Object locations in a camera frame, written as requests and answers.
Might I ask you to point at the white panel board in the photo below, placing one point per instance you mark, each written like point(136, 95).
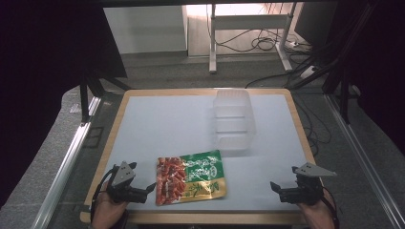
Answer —
point(144, 30)

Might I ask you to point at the white metal desk frame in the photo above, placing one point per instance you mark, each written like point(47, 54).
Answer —
point(212, 41)

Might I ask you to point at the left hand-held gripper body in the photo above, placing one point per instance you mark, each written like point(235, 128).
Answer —
point(122, 191)

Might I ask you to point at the aluminium floor rail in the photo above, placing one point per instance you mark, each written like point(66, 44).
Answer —
point(68, 159)
point(366, 159)

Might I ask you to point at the dark floor hatch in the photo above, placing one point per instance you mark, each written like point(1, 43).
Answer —
point(94, 137)

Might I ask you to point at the white power strip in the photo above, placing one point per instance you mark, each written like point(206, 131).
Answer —
point(307, 72)

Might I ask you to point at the person's left hand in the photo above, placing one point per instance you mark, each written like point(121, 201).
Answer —
point(106, 210)

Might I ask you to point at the dark curtain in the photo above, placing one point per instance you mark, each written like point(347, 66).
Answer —
point(379, 63)
point(38, 79)

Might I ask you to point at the translucent plastic storage box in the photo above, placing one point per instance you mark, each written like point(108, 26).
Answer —
point(234, 119)

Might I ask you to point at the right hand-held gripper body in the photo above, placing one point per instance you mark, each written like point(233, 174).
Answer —
point(304, 191)

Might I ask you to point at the black metal stand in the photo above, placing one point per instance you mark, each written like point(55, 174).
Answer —
point(84, 98)
point(344, 95)

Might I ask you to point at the green and red snack packet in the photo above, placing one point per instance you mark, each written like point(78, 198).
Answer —
point(189, 178)

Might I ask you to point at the person's right hand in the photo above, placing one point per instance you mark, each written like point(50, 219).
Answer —
point(318, 214)

